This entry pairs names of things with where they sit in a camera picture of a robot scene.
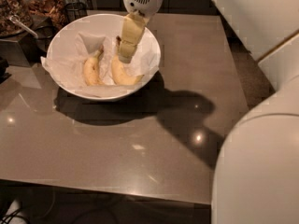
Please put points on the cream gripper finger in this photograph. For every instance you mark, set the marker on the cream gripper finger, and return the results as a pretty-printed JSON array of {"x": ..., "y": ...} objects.
[{"x": 132, "y": 31}]

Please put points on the tray of brown snacks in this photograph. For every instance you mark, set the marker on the tray of brown snacks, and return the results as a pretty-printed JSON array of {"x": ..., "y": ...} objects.
[{"x": 53, "y": 9}]

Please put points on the dark counter box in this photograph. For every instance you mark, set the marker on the dark counter box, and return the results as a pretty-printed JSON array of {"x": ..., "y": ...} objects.
[{"x": 21, "y": 52}]

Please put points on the black wire basket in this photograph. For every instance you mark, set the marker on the black wire basket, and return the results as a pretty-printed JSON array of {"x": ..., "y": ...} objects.
[{"x": 75, "y": 10}]

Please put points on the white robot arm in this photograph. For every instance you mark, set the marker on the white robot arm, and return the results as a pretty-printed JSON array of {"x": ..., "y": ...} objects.
[{"x": 256, "y": 179}]

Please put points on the white bowl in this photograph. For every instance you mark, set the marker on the white bowl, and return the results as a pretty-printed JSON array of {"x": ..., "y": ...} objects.
[{"x": 71, "y": 28}]

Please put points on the metal scoop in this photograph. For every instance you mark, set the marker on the metal scoop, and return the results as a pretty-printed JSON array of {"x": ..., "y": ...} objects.
[{"x": 16, "y": 20}]

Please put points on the white paper liner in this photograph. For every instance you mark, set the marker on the white paper liner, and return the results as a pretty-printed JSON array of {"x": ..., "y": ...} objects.
[{"x": 87, "y": 65}]

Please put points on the glass jar of snacks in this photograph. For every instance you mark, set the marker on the glass jar of snacks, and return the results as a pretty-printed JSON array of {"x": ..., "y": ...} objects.
[{"x": 15, "y": 8}]

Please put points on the yellow banana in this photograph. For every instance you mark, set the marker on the yellow banana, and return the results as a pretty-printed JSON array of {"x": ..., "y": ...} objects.
[
  {"x": 91, "y": 69},
  {"x": 119, "y": 74}
]

